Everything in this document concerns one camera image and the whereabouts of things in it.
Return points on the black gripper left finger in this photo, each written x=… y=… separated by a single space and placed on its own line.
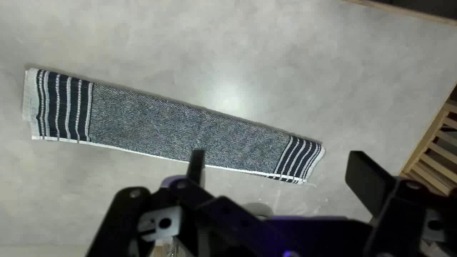
x=157 y=228

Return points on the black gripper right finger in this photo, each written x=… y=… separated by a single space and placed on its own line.
x=404 y=214

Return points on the grey towel with navy stripes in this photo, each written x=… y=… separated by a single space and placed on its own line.
x=151 y=123

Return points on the wooden chair with long slats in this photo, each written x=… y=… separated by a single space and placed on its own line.
x=435 y=157

